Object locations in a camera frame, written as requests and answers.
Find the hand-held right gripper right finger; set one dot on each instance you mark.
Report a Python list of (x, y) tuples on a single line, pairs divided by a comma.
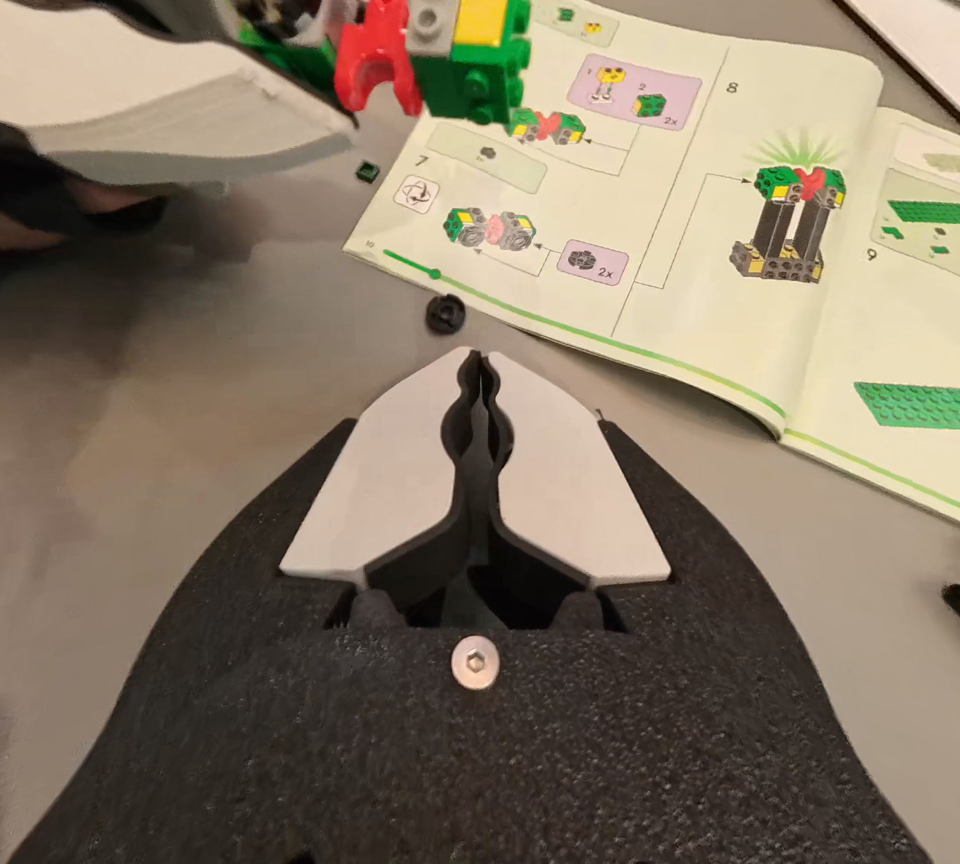
[(577, 504)]

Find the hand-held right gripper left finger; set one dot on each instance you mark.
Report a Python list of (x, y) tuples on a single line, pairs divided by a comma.
[(360, 504)]

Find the green red toy brick assembly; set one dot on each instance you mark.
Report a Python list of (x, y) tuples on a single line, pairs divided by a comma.
[(480, 66)]

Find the grey desk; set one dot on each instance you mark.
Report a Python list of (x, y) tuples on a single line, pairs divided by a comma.
[(187, 354)]

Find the green toy plate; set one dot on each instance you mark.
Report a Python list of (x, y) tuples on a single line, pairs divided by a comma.
[(292, 58)]

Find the small dark green toy tile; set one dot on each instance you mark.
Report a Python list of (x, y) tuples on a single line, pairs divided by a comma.
[(367, 171)]

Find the toy brick instruction booklet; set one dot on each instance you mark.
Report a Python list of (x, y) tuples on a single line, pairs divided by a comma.
[(675, 204)]

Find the black toy pillar assembly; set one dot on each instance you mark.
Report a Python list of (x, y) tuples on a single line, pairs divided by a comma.
[(952, 598)]

